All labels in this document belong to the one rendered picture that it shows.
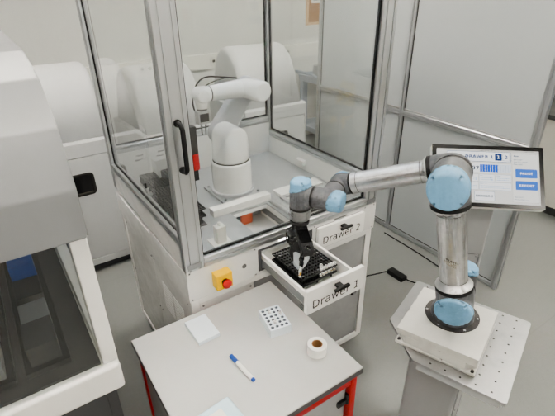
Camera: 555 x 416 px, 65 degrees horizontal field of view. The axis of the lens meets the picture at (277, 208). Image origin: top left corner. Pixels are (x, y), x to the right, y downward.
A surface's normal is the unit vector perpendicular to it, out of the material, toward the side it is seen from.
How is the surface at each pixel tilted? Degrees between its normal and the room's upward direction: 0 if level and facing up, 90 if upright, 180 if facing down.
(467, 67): 90
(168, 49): 90
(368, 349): 0
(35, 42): 90
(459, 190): 83
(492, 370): 0
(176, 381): 0
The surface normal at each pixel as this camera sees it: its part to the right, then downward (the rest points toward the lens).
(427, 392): -0.59, 0.39
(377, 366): 0.00, -0.88
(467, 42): -0.83, 0.27
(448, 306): -0.40, 0.55
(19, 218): 0.56, 0.39
